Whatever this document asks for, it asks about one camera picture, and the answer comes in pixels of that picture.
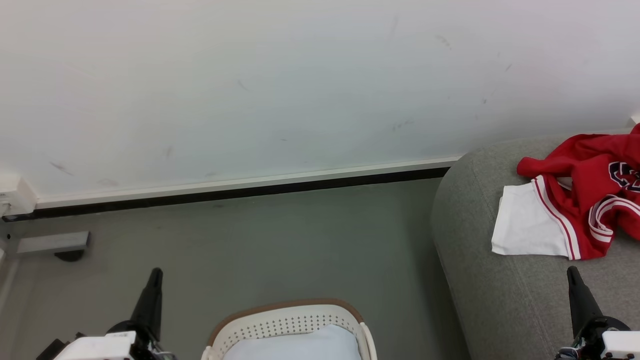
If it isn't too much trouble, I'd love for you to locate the pale blue cloth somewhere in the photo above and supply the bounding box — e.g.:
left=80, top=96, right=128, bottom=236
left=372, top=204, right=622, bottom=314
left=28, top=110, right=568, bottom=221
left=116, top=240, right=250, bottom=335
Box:
left=222, top=324, right=362, bottom=360

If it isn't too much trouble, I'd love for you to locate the white and black baseboard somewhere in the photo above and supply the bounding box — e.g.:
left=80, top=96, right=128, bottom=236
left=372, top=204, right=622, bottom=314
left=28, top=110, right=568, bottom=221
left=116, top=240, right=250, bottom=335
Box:
left=2, top=155, right=462, bottom=222

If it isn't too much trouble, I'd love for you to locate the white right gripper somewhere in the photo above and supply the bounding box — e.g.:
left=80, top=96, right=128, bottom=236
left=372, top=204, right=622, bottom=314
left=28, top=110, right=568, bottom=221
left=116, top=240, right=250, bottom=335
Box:
left=566, top=265, right=640, bottom=360

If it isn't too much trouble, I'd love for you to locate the grey fabric sofa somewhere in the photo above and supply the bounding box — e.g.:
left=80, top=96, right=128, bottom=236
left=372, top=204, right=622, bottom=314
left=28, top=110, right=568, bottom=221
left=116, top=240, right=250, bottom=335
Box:
left=431, top=131, right=640, bottom=360

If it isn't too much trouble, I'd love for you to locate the white laundry basket brown rim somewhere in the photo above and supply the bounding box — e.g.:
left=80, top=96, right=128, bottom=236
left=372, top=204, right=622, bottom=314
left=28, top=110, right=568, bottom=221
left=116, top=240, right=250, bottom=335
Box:
left=201, top=298, right=379, bottom=360

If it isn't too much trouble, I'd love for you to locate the red and white jersey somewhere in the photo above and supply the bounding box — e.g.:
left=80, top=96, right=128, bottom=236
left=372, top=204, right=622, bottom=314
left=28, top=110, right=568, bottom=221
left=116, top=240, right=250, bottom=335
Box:
left=491, top=124, right=640, bottom=261

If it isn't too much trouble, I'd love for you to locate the white wall box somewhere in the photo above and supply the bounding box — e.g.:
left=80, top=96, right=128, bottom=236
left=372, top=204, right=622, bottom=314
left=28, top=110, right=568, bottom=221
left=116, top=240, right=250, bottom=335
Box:
left=0, top=173, right=38, bottom=217

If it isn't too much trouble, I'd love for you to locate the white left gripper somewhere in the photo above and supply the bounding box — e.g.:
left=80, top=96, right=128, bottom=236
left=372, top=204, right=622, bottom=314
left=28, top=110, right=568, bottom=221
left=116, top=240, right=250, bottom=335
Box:
left=52, top=267, right=164, bottom=360

